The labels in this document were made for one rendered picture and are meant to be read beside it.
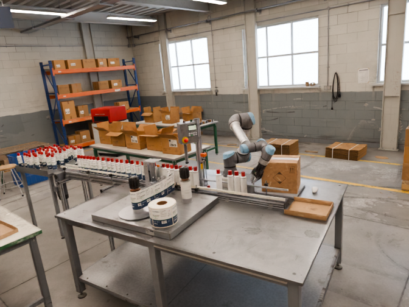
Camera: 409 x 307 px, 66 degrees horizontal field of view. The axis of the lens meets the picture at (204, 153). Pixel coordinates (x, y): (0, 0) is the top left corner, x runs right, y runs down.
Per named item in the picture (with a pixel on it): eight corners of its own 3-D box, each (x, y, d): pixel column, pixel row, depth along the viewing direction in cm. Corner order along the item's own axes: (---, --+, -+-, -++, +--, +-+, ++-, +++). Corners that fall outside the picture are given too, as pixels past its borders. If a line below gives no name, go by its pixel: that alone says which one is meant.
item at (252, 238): (54, 217, 272) (54, 215, 272) (164, 166, 394) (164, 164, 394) (302, 287, 162) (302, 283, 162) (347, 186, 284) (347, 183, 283)
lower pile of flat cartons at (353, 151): (324, 157, 647) (324, 147, 641) (335, 151, 684) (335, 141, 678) (358, 161, 603) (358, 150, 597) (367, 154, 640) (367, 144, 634)
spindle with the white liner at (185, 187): (179, 202, 263) (176, 167, 255) (185, 198, 270) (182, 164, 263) (188, 203, 258) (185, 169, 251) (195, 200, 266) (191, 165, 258)
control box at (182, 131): (178, 143, 295) (176, 122, 290) (195, 140, 301) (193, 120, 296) (182, 145, 286) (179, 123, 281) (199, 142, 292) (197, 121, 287)
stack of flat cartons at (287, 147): (260, 158, 682) (260, 143, 674) (271, 151, 724) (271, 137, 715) (290, 160, 644) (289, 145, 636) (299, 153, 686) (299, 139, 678)
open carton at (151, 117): (140, 123, 788) (139, 108, 778) (155, 119, 827) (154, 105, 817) (151, 123, 766) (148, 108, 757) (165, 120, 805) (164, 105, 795)
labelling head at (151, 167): (145, 187, 304) (142, 161, 298) (154, 183, 315) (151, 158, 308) (156, 189, 297) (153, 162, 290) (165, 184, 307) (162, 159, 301)
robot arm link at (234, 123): (224, 112, 277) (243, 146, 241) (236, 111, 280) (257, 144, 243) (223, 123, 285) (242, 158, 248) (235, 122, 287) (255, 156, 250)
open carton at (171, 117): (157, 123, 754) (156, 108, 744) (171, 120, 783) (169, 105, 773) (168, 125, 727) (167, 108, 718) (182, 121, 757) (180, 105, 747)
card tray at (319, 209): (283, 214, 237) (283, 209, 236) (294, 200, 258) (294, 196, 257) (325, 221, 222) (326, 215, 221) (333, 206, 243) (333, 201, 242)
